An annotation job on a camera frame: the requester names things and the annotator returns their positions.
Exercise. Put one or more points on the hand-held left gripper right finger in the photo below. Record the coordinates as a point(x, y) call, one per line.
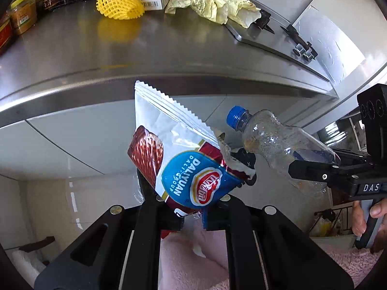
point(207, 219)

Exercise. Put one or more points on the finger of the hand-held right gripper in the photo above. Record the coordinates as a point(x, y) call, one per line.
point(314, 172)
point(353, 156)

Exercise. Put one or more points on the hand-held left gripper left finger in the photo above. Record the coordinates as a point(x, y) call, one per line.
point(172, 221)

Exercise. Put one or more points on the white and blue snack wrapper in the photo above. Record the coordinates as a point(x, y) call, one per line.
point(181, 181)

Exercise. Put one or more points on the clear plastic bottle blue cap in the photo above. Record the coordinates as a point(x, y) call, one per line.
point(272, 139)

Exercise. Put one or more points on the yellow paper wrapper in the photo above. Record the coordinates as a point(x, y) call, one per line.
point(208, 1)

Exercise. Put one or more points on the yellow foam fruit net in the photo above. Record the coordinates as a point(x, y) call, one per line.
point(119, 4)

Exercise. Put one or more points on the person's right hand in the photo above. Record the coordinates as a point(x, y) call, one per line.
point(359, 220)

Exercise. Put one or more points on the pink fleece garment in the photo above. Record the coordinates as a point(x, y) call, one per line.
point(187, 262)

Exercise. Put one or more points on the dark cloth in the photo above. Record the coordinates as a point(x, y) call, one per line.
point(39, 243)

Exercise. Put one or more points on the stainless steel gas hob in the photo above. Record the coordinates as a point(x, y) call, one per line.
point(266, 43)

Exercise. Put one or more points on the white plastic bag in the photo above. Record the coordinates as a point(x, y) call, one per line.
point(27, 265)

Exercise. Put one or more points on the yellow lid sauce jar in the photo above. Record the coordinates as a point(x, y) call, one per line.
point(24, 15)

